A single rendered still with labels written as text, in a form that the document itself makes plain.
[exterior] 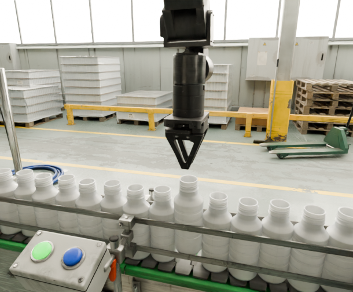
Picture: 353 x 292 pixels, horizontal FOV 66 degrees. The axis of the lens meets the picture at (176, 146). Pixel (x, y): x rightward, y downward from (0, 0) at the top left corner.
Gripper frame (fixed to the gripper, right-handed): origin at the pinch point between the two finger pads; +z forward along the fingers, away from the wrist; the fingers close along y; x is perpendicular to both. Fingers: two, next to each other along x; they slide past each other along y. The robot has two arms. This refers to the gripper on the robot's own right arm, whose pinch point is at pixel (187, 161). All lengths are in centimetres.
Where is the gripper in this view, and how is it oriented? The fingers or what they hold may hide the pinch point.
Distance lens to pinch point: 52.2
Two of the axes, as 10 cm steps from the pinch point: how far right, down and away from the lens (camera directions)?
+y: 2.5, -2.7, 9.3
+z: -0.1, 9.6, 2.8
